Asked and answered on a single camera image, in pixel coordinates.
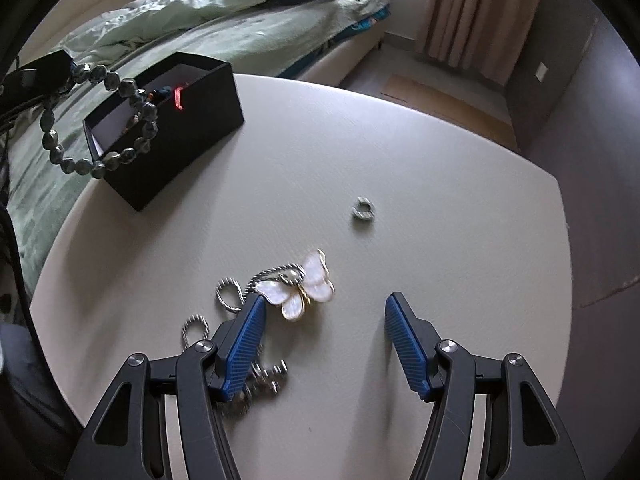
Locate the green bed blanket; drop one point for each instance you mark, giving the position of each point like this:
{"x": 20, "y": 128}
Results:
{"x": 60, "y": 170}

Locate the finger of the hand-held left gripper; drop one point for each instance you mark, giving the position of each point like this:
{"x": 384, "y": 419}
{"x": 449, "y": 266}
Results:
{"x": 47, "y": 67}

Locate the cardboard floor sheets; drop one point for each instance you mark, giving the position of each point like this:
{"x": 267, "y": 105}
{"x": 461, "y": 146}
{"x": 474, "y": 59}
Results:
{"x": 450, "y": 105}

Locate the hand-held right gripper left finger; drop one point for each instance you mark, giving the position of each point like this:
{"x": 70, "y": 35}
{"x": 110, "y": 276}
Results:
{"x": 245, "y": 340}

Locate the light green duvet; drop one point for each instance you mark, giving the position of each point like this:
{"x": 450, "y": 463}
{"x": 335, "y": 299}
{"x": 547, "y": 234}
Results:
{"x": 200, "y": 5}

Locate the black jewelry box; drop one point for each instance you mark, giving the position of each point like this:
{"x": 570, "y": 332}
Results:
{"x": 200, "y": 130}

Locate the red bangle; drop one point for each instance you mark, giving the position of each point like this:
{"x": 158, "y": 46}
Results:
{"x": 178, "y": 100}

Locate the bed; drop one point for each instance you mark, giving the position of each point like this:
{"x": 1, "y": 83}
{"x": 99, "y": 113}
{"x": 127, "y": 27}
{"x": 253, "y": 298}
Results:
{"x": 225, "y": 35}

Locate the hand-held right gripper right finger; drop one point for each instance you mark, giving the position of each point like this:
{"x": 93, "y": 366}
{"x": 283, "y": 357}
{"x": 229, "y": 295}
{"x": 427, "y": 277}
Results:
{"x": 405, "y": 345}

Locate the white square table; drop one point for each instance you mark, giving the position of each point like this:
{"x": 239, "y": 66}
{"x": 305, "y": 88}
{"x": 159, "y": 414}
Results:
{"x": 400, "y": 160}

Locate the white wall socket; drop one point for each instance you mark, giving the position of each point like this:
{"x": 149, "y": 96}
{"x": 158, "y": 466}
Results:
{"x": 541, "y": 71}

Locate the pink curtain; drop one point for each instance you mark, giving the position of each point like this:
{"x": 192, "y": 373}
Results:
{"x": 475, "y": 15}

